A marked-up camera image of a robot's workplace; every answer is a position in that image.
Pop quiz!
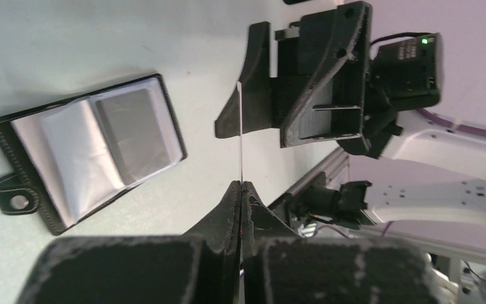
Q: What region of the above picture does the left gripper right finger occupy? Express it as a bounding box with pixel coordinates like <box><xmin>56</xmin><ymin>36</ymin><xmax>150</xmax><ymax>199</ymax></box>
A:
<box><xmin>241</xmin><ymin>182</ymin><xmax>440</xmax><ymax>303</ymax></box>

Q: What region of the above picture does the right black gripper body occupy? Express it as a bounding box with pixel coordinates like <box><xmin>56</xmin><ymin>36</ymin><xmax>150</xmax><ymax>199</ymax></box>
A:
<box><xmin>270</xmin><ymin>31</ymin><xmax>443</xmax><ymax>160</ymax></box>

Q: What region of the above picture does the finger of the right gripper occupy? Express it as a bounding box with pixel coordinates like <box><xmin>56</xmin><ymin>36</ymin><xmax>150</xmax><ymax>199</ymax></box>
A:
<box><xmin>215</xmin><ymin>22</ymin><xmax>273</xmax><ymax>139</ymax></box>
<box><xmin>278</xmin><ymin>1</ymin><xmax>372</xmax><ymax>148</ymax></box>

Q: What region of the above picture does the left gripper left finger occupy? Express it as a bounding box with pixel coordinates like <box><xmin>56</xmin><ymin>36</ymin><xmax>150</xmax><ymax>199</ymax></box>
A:
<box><xmin>17</xmin><ymin>181</ymin><xmax>242</xmax><ymax>303</ymax></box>

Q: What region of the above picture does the thin white credit card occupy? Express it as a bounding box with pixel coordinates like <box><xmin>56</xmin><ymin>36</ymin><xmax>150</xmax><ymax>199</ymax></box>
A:
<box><xmin>236</xmin><ymin>81</ymin><xmax>244</xmax><ymax>184</ymax></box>

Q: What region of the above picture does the black leather card holder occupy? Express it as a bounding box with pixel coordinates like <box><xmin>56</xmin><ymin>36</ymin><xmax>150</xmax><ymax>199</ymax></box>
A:
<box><xmin>0</xmin><ymin>73</ymin><xmax>188</xmax><ymax>236</ymax></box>

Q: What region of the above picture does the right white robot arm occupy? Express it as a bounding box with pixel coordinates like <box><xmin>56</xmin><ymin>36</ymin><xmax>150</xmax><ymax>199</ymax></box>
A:
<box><xmin>215</xmin><ymin>1</ymin><xmax>486</xmax><ymax>229</ymax></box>

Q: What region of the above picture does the aluminium frame rail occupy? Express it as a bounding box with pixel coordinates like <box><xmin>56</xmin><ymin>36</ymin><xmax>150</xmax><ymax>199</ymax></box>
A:
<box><xmin>269</xmin><ymin>147</ymin><xmax>349</xmax><ymax>217</ymax></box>

